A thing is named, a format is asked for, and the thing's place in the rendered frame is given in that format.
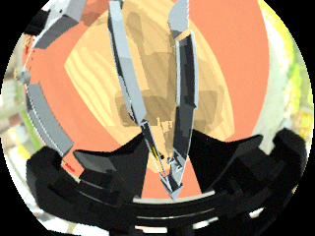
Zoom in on dark grey rectangular tin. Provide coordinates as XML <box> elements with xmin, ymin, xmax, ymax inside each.
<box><xmin>25</xmin><ymin>83</ymin><xmax>74</xmax><ymax>158</ymax></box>

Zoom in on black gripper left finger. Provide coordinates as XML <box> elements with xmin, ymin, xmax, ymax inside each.
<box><xmin>72</xmin><ymin>131</ymin><xmax>150</xmax><ymax>200</ymax></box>

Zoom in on light wooden cutting board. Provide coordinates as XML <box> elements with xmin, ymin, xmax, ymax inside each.
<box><xmin>63</xmin><ymin>0</ymin><xmax>235</xmax><ymax>170</ymax></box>

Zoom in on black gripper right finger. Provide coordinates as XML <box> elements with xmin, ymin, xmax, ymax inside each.
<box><xmin>188</xmin><ymin>129</ymin><xmax>264</xmax><ymax>194</ymax></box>

